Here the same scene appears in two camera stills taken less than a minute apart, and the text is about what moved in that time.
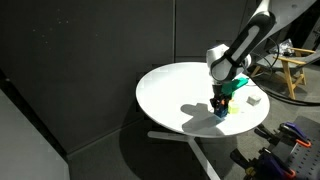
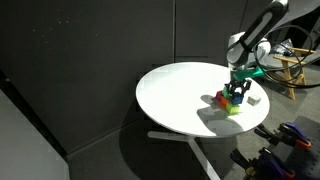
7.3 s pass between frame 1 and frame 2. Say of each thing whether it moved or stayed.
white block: stayed
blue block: moved
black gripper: moved
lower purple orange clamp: stayed
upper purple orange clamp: stayed
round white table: stayed
